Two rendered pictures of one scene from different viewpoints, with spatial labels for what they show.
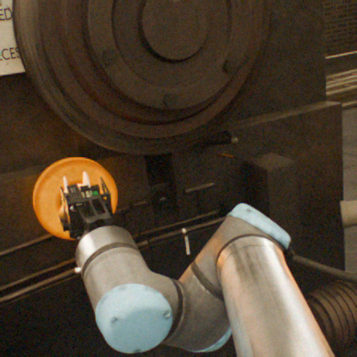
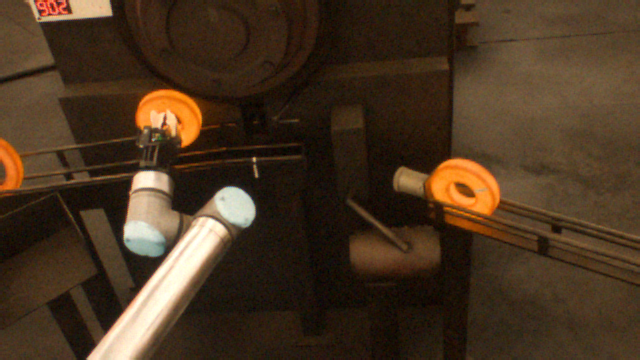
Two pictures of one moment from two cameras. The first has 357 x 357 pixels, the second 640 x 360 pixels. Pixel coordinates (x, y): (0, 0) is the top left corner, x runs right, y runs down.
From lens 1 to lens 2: 1.05 m
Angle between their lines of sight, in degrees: 32
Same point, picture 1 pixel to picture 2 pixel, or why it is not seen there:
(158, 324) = (155, 247)
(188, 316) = not seen: hidden behind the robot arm
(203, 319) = not seen: hidden behind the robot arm
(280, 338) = (146, 293)
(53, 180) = (148, 107)
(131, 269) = (147, 211)
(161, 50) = (205, 53)
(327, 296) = (361, 240)
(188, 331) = not seen: hidden behind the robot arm
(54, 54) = (137, 34)
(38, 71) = (129, 40)
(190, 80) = (235, 71)
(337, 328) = (357, 266)
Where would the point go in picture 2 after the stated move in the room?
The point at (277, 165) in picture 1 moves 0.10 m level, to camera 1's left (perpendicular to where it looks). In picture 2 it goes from (344, 126) to (304, 120)
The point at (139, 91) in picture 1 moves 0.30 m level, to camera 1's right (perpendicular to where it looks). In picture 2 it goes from (191, 76) to (324, 94)
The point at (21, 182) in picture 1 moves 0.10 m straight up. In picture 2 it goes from (135, 95) to (124, 60)
